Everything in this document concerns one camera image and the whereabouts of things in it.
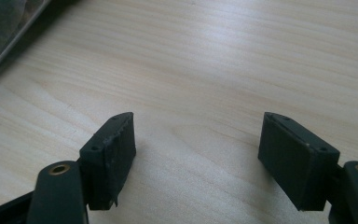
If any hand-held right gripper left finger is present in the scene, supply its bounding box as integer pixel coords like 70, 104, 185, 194
26, 111, 137, 224

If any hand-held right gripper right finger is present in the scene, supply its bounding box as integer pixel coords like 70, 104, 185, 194
257, 111, 358, 224

